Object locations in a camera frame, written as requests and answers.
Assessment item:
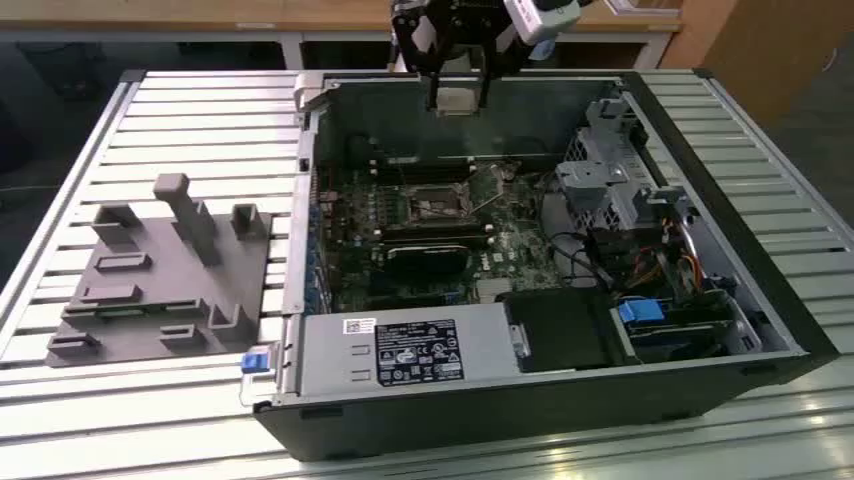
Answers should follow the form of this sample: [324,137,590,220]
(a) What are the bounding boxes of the green motherboard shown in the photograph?
[309,158,576,314]

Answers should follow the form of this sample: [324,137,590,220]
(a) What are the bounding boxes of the brown wooden cabinet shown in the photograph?
[658,0,854,129]

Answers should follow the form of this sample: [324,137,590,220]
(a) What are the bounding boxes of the wooden desk white frame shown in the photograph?
[0,0,683,70]

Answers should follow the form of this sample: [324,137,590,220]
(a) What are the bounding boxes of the black RAM stick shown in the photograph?
[381,225,485,238]
[381,233,488,247]

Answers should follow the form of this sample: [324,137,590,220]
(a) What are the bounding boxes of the black plastic air shroud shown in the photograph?
[499,288,630,374]

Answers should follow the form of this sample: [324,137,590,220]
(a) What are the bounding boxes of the black wire bundle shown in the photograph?
[544,230,619,292]

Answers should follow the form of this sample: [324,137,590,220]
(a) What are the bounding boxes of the small silver heatsink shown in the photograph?
[475,278,513,302]

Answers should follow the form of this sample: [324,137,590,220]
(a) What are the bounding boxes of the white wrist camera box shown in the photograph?
[503,0,583,46]

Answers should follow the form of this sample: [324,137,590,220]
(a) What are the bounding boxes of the grey plastic bay clip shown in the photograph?
[644,186,692,214]

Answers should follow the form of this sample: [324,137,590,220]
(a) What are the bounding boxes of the black waste bin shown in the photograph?
[16,42,106,100]

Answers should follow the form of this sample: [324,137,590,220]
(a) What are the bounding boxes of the black CPU socket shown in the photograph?
[397,183,479,226]

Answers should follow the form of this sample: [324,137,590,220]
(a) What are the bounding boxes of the black graphics card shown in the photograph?
[381,241,469,282]

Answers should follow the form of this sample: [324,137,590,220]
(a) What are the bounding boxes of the silver CPU plate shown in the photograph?
[435,88,483,118]

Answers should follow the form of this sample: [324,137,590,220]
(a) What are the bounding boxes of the grey parts rack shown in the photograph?
[42,172,276,369]

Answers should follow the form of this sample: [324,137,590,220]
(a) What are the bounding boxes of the black power supply label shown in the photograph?
[373,319,464,388]

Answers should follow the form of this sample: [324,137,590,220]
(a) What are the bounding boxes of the black open PC case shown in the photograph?
[249,68,842,464]

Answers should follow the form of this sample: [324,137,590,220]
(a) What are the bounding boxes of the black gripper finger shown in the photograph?
[476,20,524,109]
[391,12,444,113]

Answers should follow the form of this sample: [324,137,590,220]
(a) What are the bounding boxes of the blue disk carrier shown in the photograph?
[616,297,668,327]

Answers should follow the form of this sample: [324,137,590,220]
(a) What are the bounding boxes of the grey power supply unit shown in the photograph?
[291,301,523,402]

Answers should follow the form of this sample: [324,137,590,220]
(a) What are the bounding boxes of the black RAM slot bank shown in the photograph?
[377,154,469,184]

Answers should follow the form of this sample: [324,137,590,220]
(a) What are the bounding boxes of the coloured power wire bundle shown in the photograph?
[632,247,707,297]

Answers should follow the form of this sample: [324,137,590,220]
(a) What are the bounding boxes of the silver metal disk bay cage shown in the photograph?
[552,97,670,232]

